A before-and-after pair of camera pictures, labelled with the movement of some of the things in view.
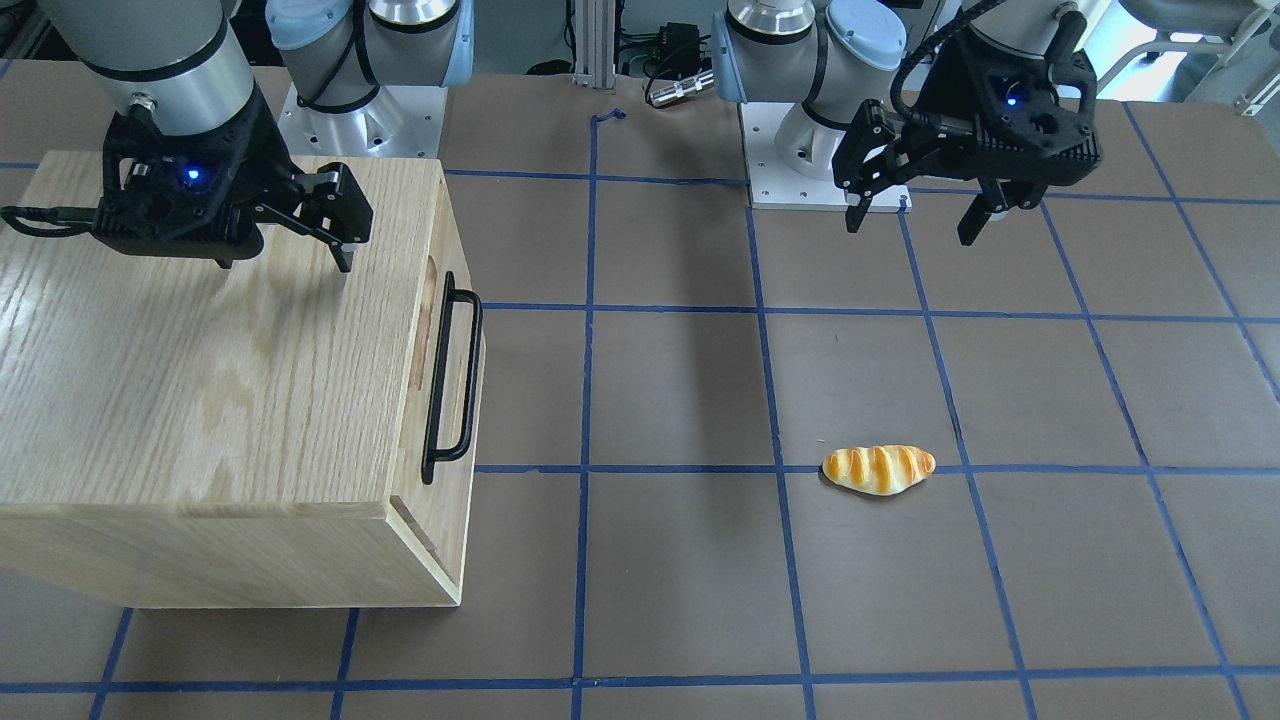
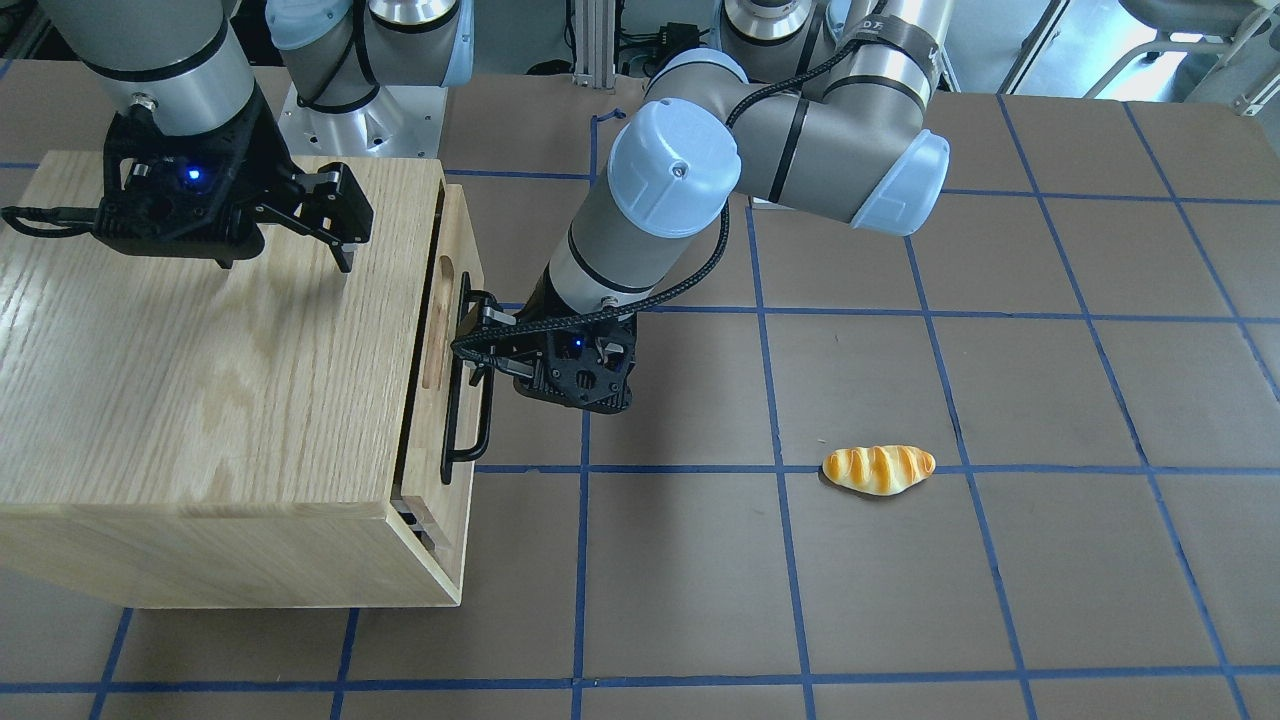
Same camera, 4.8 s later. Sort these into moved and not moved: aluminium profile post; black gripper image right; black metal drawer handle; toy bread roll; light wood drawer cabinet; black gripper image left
Moved: black metal drawer handle; black gripper image right
Not moved: toy bread roll; black gripper image left; light wood drawer cabinet; aluminium profile post
